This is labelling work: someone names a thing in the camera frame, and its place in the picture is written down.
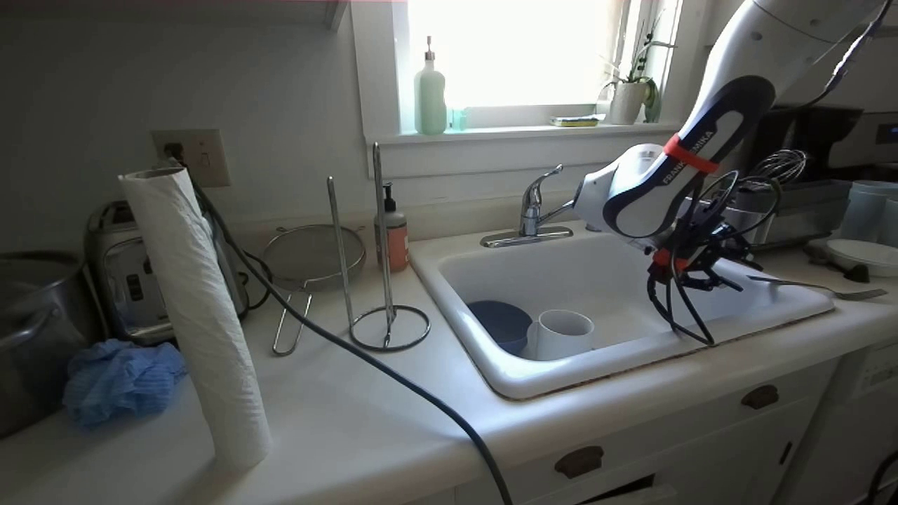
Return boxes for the silver countertop appliance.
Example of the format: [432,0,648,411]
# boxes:
[81,200,252,345]

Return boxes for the chrome faucet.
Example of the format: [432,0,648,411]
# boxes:
[479,162,587,251]

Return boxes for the white wall cabinet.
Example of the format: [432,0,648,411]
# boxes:
[0,0,347,32]

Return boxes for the clear plastic container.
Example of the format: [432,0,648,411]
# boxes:
[834,178,898,246]

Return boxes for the wire whisk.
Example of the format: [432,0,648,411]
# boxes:
[739,145,810,206]

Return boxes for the white plant pot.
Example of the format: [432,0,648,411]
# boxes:
[601,78,651,126]

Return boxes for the white cup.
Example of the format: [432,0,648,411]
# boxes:
[523,308,599,364]

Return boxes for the black power cord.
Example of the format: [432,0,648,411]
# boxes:
[165,140,516,505]

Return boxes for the orange soap pump bottle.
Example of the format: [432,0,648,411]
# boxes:
[373,183,412,275]

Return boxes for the blue cloth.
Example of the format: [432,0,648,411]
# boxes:
[63,338,190,433]

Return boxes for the blue bowl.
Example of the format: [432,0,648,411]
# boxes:
[467,297,535,360]

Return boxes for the beige wall outlet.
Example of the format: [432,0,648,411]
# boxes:
[151,126,232,192]

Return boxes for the black coffee maker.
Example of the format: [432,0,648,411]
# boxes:
[761,105,868,183]

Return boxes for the white paper towel roll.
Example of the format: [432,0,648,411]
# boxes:
[116,165,276,472]

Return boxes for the black handled knife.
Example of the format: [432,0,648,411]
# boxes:
[810,245,875,287]

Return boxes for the green dish soap bottle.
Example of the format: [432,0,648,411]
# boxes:
[416,33,450,138]

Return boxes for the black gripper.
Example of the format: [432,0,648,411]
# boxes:
[666,220,753,296]

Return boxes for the white kitchen sink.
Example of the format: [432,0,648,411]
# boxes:
[408,220,839,405]

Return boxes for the white framed window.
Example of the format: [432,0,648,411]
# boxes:
[347,0,690,181]

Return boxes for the green plant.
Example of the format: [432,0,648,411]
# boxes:
[599,32,676,123]

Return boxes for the metal mesh strainer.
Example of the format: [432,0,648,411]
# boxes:
[252,221,370,360]

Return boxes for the wire paper towel holder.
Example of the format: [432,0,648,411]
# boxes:
[322,140,434,357]

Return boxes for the white base cabinet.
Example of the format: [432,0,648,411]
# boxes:
[411,340,898,505]

